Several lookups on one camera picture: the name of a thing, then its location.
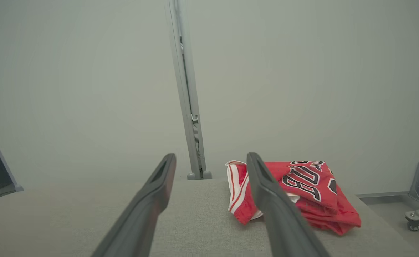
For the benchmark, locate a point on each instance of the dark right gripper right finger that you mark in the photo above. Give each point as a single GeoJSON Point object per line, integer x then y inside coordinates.
{"type": "Point", "coordinates": [284, 225]}

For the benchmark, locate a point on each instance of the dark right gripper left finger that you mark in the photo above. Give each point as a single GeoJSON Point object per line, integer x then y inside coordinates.
{"type": "Point", "coordinates": [141, 221]}

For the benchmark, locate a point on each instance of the red white printed jersey shirt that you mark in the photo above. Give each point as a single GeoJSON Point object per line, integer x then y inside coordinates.
{"type": "Point", "coordinates": [302, 178]}

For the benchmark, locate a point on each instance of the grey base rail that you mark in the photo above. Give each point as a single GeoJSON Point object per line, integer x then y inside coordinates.
{"type": "Point", "coordinates": [380, 197]}

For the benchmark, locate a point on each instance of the grey metal partition post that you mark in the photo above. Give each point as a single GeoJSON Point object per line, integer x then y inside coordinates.
{"type": "Point", "coordinates": [188, 107]}

